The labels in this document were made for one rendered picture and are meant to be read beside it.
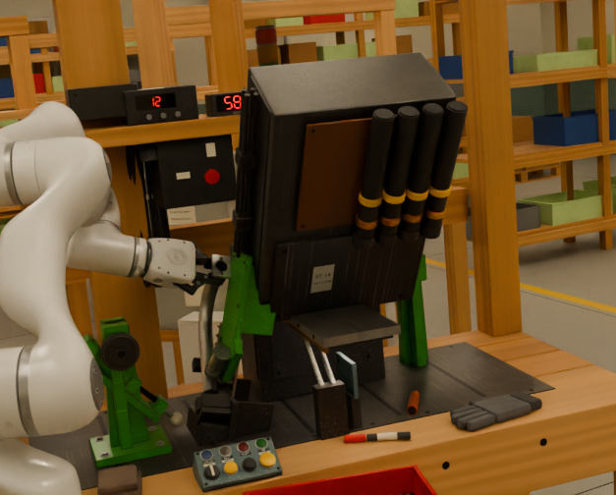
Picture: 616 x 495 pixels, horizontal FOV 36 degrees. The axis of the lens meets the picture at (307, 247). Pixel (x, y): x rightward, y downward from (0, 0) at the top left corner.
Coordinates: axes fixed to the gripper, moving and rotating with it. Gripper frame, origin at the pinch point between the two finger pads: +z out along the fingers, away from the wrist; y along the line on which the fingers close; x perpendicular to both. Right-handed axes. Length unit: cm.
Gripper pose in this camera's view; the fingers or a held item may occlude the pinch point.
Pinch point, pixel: (214, 271)
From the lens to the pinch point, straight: 204.7
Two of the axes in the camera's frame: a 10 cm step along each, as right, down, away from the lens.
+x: -4.1, 5.6, 7.2
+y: -0.9, -8.1, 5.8
